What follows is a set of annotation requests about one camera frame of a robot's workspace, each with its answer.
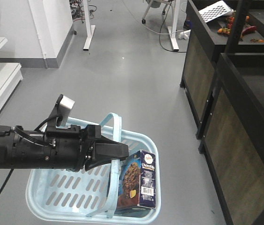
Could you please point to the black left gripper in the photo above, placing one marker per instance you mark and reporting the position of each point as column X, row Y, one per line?
column 75, row 148

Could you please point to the white desk leg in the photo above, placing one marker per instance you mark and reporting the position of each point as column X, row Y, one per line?
column 90, row 28

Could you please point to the dark blue Chocofello cookie box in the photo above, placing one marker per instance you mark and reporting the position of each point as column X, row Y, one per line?
column 137, row 182

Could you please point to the light blue plastic basket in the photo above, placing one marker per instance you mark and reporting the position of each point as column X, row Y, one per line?
column 64, row 196

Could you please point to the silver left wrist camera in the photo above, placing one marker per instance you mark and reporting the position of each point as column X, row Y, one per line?
column 61, row 111

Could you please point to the wood panel display stand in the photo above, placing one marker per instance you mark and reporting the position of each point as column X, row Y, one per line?
column 204, row 48

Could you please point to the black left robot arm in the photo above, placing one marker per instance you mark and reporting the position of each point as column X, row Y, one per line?
column 23, row 149

